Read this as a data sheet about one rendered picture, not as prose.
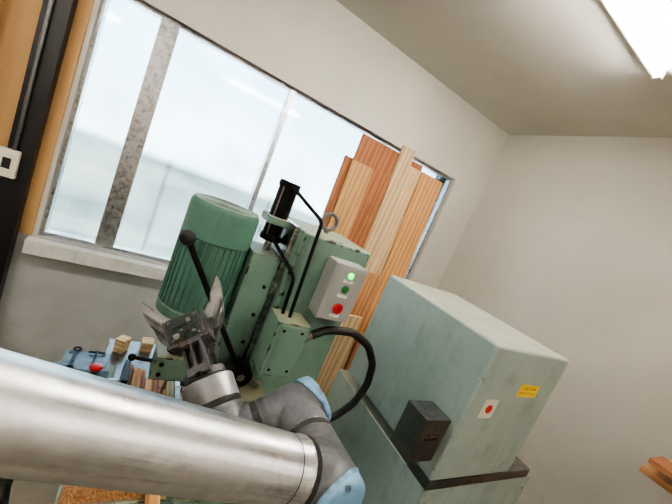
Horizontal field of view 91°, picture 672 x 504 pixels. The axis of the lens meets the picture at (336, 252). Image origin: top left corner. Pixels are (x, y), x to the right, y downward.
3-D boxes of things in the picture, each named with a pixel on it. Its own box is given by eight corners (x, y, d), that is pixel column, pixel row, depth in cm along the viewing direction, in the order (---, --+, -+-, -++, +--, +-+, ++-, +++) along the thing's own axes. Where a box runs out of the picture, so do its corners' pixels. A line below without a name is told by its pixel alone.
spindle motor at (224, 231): (156, 291, 94) (191, 187, 89) (219, 303, 102) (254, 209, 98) (152, 322, 78) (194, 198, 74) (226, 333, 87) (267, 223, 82)
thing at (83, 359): (61, 361, 87) (67, 343, 87) (110, 366, 93) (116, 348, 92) (44, 395, 76) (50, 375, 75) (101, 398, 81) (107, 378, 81)
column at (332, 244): (207, 407, 115) (281, 213, 104) (267, 409, 126) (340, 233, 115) (213, 462, 95) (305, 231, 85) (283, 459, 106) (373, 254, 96)
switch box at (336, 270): (307, 307, 92) (329, 254, 90) (337, 313, 97) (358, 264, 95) (315, 318, 87) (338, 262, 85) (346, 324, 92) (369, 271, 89)
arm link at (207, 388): (243, 395, 63) (191, 420, 61) (234, 371, 65) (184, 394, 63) (235, 389, 56) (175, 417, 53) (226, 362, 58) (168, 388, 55)
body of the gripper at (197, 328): (201, 303, 62) (221, 364, 57) (212, 318, 69) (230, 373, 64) (158, 320, 59) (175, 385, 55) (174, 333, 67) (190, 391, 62)
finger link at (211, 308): (225, 269, 67) (209, 312, 63) (231, 281, 72) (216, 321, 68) (210, 266, 67) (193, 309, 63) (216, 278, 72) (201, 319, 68)
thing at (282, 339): (252, 356, 90) (271, 307, 88) (282, 360, 94) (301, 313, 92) (258, 376, 83) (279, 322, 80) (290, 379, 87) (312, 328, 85)
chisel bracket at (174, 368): (147, 368, 94) (156, 342, 93) (199, 373, 101) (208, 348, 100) (145, 385, 88) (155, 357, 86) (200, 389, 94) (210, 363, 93)
